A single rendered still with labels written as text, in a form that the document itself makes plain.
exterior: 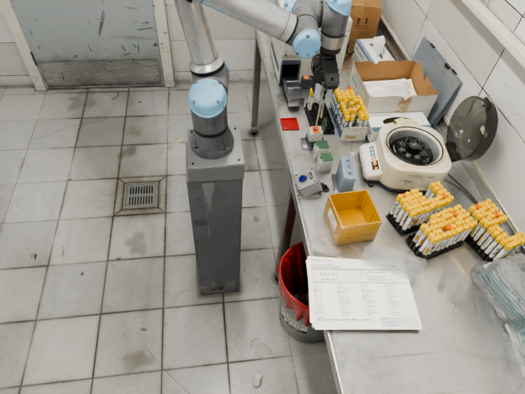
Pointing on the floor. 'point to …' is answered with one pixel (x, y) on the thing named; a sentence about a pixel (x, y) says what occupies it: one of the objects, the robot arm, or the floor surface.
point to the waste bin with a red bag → (301, 313)
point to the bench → (383, 349)
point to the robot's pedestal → (216, 232)
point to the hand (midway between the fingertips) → (320, 101)
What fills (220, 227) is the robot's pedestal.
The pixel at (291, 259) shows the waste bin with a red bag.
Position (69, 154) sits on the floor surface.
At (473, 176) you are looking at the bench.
